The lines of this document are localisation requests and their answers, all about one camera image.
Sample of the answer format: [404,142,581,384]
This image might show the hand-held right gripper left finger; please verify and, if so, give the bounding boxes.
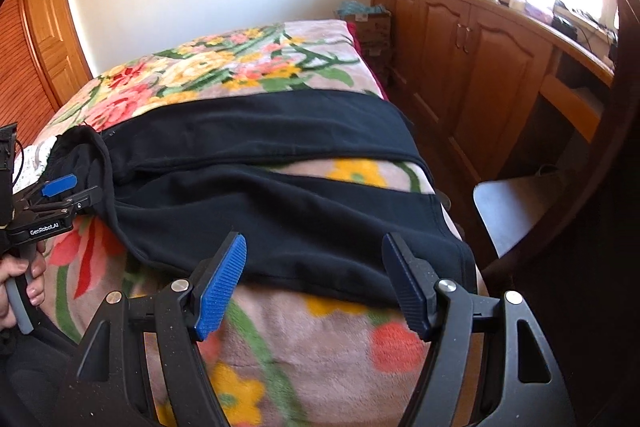
[57,231,248,427]

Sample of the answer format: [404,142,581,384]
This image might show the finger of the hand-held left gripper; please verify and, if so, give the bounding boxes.
[22,175,78,208]
[47,186,104,218]

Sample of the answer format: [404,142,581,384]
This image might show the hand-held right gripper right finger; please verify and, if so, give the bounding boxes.
[381,232,578,427]

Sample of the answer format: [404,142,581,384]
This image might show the black pants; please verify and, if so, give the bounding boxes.
[47,89,476,310]

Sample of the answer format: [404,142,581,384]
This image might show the person's left hand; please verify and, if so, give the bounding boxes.
[0,239,47,334]

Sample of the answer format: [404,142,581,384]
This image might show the white patterned cloth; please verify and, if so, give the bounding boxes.
[12,142,56,192]

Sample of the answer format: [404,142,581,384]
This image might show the louvered wooden wardrobe door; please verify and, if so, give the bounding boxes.
[0,0,56,148]

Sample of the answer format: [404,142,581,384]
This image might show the dark chair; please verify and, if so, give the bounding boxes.
[472,167,591,258]

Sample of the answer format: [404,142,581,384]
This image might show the wooden panel door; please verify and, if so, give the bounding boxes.
[20,0,93,92]

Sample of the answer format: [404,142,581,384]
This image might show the floral blanket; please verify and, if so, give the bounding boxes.
[12,19,488,427]

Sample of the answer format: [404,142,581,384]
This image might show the long wooden cabinet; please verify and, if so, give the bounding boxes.
[370,0,618,188]

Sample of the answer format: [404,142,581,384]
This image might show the open cardboard box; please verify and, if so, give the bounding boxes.
[340,9,393,42]

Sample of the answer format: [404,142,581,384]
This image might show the teal cloth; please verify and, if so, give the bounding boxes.
[336,0,386,18]

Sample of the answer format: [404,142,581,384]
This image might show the tissue pack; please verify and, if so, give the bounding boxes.
[522,0,553,20]

